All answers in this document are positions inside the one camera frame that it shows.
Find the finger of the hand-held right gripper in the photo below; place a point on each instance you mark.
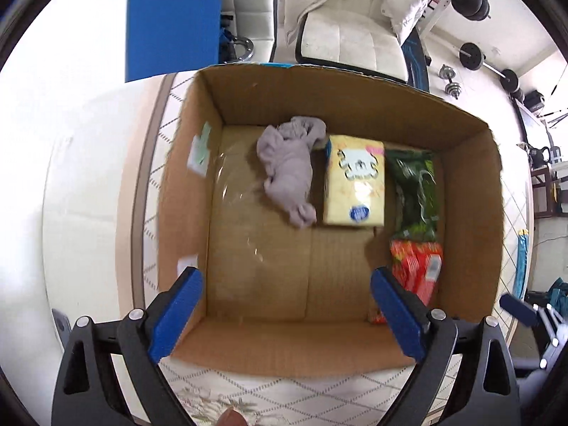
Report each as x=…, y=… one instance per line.
x=517, y=308

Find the wooden shelf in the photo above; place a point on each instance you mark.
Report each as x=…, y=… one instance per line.
x=543, y=191

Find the black long dumbbell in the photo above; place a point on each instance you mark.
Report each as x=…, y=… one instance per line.
x=471, y=55

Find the yellow tissue pack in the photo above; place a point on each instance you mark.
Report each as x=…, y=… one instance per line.
x=353, y=186

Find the red orange snack packet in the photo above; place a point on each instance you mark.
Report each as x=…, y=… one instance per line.
x=417, y=266

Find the white weight bench frame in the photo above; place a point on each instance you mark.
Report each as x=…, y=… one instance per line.
x=437, y=9

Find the teal bag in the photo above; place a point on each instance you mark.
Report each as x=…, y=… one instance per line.
x=559, y=295

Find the brown cardboard box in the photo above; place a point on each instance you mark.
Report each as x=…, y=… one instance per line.
x=266, y=275

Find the blue patterned mat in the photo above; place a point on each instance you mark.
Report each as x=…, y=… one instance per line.
x=417, y=62

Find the green snack packet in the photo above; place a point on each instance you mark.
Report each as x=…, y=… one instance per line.
x=417, y=195

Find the white black-trimmed seat cushion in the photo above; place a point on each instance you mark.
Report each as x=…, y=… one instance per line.
x=350, y=40

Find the grey crumpled cloth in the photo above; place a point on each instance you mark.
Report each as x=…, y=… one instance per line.
x=288, y=173

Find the small chrome dumbbell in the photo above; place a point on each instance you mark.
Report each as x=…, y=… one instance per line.
x=450, y=82

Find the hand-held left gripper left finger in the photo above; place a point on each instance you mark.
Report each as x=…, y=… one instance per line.
x=177, y=315

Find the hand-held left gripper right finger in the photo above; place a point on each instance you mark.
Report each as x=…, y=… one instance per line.
x=397, y=315

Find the light blue strip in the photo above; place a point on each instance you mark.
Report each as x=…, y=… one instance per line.
x=522, y=262

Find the black barbell weight plates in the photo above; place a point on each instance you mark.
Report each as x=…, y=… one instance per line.
x=477, y=2

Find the blue flat board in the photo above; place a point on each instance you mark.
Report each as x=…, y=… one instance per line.
x=173, y=26

